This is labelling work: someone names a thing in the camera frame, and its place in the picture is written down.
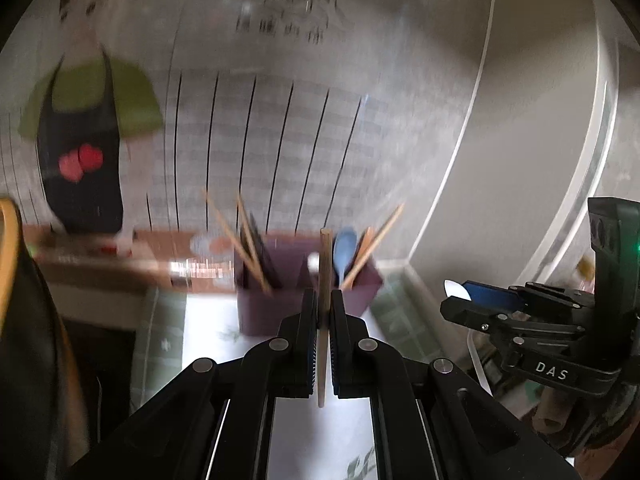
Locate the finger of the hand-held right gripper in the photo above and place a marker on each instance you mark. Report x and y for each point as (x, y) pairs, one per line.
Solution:
(492, 296)
(480, 316)

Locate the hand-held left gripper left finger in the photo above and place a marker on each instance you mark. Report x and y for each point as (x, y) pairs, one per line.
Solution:
(310, 350)

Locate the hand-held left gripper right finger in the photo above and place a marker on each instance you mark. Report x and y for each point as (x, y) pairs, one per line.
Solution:
(337, 350)

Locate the purple plastic utensil holder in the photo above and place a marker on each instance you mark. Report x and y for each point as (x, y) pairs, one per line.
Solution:
(270, 310)

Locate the wooden chopstick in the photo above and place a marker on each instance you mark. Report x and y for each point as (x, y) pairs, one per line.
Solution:
(250, 235)
(325, 260)
(375, 242)
(235, 240)

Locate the wooden spoon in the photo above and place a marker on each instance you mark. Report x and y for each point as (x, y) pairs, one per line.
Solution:
(366, 245)

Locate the person's right hand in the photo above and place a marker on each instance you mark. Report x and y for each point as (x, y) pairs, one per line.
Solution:
(550, 410)

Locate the green checked tablecloth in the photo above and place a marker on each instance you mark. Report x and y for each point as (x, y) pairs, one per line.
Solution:
(325, 440)

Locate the black wok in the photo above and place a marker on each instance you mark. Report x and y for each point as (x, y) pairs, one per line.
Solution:
(30, 360)

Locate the yellow pot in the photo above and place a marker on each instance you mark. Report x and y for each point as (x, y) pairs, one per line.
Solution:
(11, 240)

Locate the cartoon wall poster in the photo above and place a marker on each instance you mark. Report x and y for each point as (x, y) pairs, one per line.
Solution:
(200, 110)

